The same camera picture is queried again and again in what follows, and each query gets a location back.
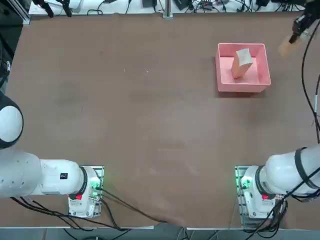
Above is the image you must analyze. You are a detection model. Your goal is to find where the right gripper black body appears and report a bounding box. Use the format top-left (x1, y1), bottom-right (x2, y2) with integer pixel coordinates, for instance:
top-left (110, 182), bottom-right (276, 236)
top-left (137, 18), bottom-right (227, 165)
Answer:
top-left (294, 0), bottom-right (320, 26)

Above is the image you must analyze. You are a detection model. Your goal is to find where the pink plastic tray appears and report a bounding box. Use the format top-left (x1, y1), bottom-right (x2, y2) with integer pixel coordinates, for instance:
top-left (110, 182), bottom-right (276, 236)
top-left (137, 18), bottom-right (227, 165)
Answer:
top-left (215, 42), bottom-right (272, 93)

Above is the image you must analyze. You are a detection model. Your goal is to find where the aluminium corner rail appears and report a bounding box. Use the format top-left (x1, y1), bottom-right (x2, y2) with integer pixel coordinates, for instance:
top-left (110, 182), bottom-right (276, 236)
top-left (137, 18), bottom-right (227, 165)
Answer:
top-left (15, 0), bottom-right (31, 25)

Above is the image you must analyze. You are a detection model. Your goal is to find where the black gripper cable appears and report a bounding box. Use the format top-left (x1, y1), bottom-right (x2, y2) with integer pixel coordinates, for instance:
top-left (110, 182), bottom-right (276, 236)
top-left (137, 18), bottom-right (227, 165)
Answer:
top-left (284, 32), bottom-right (320, 201)

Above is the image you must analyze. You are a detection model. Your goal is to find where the aluminium frame post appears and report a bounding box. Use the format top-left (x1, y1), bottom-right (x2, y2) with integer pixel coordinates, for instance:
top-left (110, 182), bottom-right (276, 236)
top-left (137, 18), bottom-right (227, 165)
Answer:
top-left (162, 0), bottom-right (174, 20)

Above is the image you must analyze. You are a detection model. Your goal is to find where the black floor cable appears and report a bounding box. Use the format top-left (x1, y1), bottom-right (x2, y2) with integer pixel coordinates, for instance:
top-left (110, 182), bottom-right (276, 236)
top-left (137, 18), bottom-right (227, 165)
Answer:
top-left (9, 196), bottom-right (85, 230)
top-left (98, 196), bottom-right (131, 231)

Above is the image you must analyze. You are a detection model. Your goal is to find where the brown cable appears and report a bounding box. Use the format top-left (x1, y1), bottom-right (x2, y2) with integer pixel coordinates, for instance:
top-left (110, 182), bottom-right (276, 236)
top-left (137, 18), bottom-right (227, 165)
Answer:
top-left (101, 189), bottom-right (169, 224)

